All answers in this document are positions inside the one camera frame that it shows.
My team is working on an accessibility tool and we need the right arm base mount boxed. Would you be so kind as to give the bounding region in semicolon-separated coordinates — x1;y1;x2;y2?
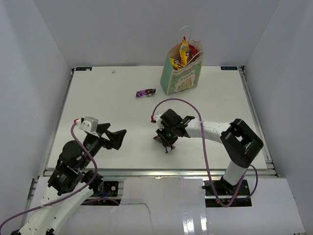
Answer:
202;180;252;208

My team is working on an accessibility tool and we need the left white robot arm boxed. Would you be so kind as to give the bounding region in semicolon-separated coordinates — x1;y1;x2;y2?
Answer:
12;117;127;235

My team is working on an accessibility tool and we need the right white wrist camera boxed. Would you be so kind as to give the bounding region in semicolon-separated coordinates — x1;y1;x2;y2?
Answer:
151;114;164;130

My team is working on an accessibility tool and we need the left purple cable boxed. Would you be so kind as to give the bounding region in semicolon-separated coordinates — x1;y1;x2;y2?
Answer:
0;121;120;230

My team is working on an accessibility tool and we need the brown white candy bar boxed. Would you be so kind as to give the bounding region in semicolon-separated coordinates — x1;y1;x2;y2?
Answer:
154;135;176;154

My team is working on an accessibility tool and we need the green paper gift bag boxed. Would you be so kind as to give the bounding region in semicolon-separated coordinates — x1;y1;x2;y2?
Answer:
160;25;204;96

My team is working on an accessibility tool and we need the aluminium table frame rail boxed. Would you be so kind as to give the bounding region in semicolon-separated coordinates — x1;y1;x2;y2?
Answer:
44;169;276;178

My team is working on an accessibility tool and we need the yellow candy pack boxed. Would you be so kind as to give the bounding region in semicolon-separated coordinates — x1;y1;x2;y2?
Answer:
171;36;189;71

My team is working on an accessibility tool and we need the blue label right corner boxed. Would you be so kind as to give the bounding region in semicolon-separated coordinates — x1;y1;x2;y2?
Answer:
221;66;238;71

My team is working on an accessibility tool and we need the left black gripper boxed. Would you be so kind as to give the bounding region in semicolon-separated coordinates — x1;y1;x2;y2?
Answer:
80;122;127;168

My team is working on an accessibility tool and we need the purple candy bar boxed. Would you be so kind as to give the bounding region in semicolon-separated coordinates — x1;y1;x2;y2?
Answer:
135;89;156;98

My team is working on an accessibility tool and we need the blue label corner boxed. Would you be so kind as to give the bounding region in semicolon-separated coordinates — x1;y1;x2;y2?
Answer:
75;67;92;71
221;66;238;71

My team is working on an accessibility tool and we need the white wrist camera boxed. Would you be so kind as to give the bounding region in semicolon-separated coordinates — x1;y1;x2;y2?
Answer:
151;114;164;130
74;117;98;136

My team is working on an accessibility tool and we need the red snack bag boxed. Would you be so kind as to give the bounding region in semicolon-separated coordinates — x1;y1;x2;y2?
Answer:
186;44;198;63

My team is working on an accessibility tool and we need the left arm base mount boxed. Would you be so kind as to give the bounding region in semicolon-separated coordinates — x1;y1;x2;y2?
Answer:
93;181;119;198

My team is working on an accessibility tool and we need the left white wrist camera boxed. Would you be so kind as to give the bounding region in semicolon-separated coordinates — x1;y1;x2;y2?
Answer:
74;117;98;136

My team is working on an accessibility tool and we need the blue label left corner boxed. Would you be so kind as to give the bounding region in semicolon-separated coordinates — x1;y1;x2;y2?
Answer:
75;67;92;71

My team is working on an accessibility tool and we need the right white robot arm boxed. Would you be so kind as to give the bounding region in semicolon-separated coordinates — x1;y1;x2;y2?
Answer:
152;109;264;195

